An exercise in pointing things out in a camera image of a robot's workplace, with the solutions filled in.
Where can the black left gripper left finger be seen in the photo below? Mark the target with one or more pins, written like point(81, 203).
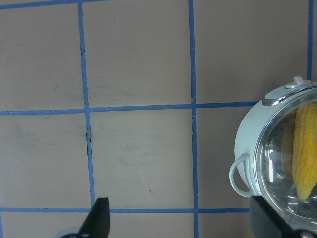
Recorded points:
point(96, 224)

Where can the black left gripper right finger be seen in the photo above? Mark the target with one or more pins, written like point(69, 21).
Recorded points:
point(265, 222)

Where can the white cooking pot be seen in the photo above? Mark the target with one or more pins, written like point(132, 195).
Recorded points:
point(264, 154)

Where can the yellow corn cob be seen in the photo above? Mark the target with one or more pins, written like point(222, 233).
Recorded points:
point(305, 150)

